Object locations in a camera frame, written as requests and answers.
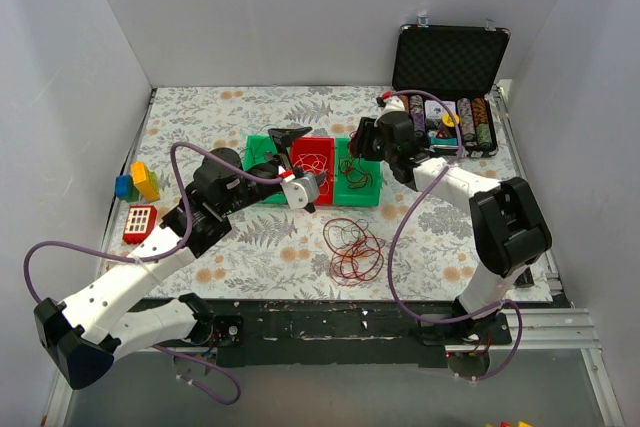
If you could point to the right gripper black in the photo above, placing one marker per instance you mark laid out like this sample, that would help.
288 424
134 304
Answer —
368 139

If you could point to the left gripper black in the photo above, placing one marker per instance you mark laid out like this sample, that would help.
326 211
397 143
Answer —
283 165

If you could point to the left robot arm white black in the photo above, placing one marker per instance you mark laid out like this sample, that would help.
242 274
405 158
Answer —
88 331

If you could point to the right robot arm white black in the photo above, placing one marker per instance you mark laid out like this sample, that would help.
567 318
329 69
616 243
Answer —
509 229

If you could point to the red plastic bin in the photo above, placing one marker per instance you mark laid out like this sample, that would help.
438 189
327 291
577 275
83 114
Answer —
316 155

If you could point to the left green plastic bin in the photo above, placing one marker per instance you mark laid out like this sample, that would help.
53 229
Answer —
262 159

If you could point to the green plastic bin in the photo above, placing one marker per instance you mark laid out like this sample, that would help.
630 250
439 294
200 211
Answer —
262 159
357 183

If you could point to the right green plastic bin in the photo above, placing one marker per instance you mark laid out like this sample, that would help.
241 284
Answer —
357 183

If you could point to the white card deck box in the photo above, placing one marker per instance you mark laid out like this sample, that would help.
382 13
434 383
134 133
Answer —
436 111

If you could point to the yellow round disc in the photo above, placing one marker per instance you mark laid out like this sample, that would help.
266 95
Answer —
450 120

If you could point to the floral table mat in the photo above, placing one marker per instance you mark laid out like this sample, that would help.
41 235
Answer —
273 252

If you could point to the black poker chip case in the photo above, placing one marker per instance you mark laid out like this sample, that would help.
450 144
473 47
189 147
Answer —
454 63

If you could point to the stacked colourful toy bricks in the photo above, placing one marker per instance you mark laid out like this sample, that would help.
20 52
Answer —
140 184

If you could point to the red white toy brick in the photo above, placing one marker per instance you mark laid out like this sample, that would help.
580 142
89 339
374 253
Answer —
139 224

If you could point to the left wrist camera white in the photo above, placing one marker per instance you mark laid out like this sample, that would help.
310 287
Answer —
291 188

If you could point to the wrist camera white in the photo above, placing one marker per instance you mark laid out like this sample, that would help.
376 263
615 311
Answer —
291 188
389 102

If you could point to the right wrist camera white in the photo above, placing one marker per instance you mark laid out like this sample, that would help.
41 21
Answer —
389 102

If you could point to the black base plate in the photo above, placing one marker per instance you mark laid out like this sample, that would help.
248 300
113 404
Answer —
318 333

